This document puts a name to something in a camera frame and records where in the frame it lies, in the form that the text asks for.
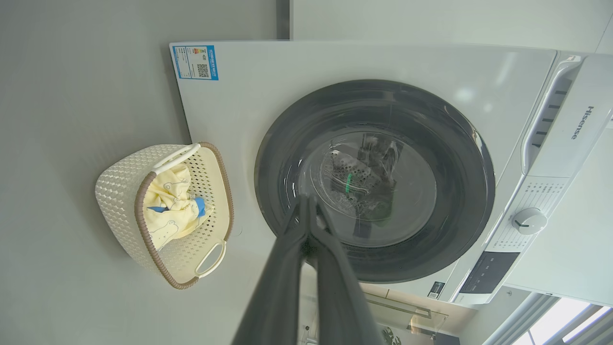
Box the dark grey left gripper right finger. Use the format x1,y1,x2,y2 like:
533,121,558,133
310,196,384,345

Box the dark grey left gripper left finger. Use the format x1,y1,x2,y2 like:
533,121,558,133
232,194,312,345

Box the yellow bear print garment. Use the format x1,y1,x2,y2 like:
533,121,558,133
148,163,193,202
143,189,214,251

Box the washing machine glass door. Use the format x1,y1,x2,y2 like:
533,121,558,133
254,79,496,284

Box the dark washing machine display panel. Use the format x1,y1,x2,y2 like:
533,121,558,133
459,251,520,294

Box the white Hisense washing machine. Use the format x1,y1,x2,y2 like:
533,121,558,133
169,41,613,307

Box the white washing machine dial knob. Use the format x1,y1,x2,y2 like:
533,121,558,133
511,207,548,235

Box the cream basket with brown rim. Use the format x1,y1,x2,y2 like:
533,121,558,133
95,142,235,290

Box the blue energy label sticker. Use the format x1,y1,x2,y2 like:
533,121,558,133
171,45,219,81

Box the white Hisense detergent drawer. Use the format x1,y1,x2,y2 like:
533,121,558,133
521,53,613,179

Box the window with grey frame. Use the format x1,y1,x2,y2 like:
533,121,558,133
484,292,613,345

